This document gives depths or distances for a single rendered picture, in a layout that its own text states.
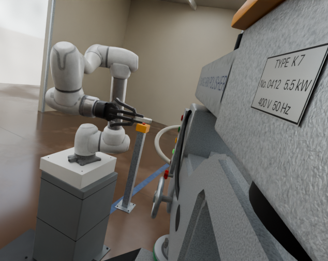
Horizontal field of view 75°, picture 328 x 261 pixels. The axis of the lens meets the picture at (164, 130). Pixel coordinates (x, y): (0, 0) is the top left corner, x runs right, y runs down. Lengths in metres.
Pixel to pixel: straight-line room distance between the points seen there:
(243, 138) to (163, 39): 7.76
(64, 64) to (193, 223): 0.68
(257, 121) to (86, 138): 1.49
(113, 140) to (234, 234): 1.39
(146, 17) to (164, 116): 3.48
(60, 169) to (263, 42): 1.55
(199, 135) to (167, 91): 6.88
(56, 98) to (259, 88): 0.85
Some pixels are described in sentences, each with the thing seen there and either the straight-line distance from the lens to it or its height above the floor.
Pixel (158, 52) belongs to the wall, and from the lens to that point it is 7.90.
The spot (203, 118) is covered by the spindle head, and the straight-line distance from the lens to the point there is 0.74.
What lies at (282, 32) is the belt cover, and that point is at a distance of 0.19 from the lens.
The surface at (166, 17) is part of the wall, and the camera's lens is 8.07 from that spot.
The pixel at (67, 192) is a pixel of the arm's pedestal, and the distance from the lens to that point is 1.67.
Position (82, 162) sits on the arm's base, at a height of 0.93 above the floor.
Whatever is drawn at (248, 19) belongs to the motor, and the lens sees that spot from 0.27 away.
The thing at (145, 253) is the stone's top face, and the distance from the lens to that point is 1.15.
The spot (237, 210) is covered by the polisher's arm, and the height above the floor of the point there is 1.54.
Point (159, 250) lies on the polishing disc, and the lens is 1.10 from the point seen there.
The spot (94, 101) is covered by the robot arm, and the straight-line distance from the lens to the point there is 0.93.
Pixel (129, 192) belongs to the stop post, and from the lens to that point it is 2.70.
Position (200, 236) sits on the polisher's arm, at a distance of 0.46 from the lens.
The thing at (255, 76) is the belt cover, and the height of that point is 1.67.
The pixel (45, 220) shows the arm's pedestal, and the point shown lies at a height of 0.41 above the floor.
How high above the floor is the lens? 1.65
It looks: 14 degrees down
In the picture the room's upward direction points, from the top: 14 degrees clockwise
